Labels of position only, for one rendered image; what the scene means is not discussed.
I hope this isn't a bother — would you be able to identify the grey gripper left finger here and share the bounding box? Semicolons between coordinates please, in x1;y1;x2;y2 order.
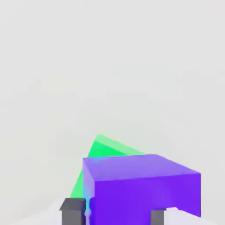
17;197;87;225

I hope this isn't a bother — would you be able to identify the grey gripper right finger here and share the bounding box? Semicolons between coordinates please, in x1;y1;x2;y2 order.
150;207;214;225

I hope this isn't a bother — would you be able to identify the small green cube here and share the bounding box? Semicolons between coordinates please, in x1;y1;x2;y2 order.
70;134;146;199

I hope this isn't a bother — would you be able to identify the small purple cube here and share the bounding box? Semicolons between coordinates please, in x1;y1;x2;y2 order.
82;154;201;225

